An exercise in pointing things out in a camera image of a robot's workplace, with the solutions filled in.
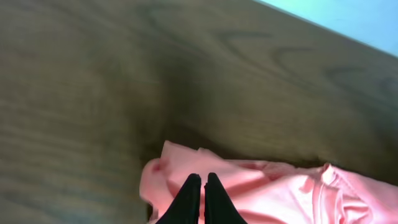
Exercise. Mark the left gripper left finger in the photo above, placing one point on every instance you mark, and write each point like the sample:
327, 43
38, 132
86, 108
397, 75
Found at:
185, 208

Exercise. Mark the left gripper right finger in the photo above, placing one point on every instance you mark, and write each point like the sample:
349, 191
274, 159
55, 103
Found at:
219, 208

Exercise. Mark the coral pink t-shirt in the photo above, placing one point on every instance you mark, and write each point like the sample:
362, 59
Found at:
271, 192

